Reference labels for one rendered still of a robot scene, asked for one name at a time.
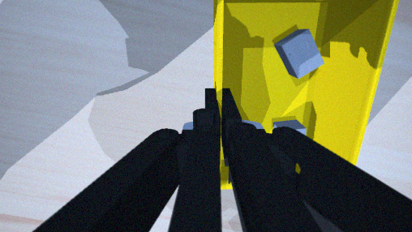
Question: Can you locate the yellow bin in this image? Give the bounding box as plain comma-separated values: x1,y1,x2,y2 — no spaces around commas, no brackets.
213,0,399,165

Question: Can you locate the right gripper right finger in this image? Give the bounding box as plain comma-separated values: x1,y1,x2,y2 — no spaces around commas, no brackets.
221,88,412,232

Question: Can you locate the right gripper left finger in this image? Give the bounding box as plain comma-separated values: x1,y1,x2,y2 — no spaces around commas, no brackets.
33,88,222,232

